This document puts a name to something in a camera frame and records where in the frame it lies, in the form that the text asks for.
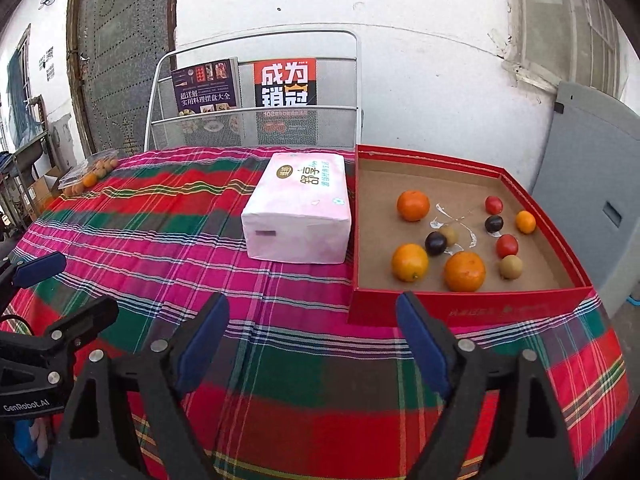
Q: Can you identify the small kiwi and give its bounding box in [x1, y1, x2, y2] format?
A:
[439, 224, 459, 247]

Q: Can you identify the green kiwi fruit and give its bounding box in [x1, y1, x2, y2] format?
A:
[498, 255, 524, 281]

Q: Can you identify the red tomato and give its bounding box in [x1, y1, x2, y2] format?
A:
[496, 234, 520, 259]
[484, 195, 504, 216]

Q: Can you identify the clear plastic fruit container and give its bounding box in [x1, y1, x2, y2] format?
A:
[58, 148, 119, 197]

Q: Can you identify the small yellow orange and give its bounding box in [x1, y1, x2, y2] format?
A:
[515, 210, 537, 235]

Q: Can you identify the cardboard box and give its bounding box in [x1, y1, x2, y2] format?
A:
[28, 166, 61, 214]

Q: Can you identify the dark plum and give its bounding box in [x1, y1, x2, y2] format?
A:
[424, 231, 448, 257]
[484, 214, 504, 234]

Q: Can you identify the studded metal door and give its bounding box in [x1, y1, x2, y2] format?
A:
[66, 0, 177, 155]

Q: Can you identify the metal mesh rack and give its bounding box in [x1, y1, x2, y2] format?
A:
[144, 25, 362, 151]

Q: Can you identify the plaid tablecloth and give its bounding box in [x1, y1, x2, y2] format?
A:
[10, 148, 629, 479]

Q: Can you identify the red black white book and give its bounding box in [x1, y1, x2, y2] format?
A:
[253, 58, 318, 107]

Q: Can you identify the blue gloved left hand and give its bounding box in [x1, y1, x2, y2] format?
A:
[13, 417, 49, 472]

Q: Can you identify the dark cookbook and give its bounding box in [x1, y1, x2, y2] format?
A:
[171, 58, 242, 116]

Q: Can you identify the white tissue pack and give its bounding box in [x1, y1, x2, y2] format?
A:
[241, 152, 352, 264]

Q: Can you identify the grey metal cabinet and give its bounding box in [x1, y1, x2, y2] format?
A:
[533, 81, 639, 315]

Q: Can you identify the large orange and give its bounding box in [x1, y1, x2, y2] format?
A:
[442, 252, 486, 292]

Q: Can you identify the red cardboard box tray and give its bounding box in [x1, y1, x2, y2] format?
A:
[348, 144, 594, 327]

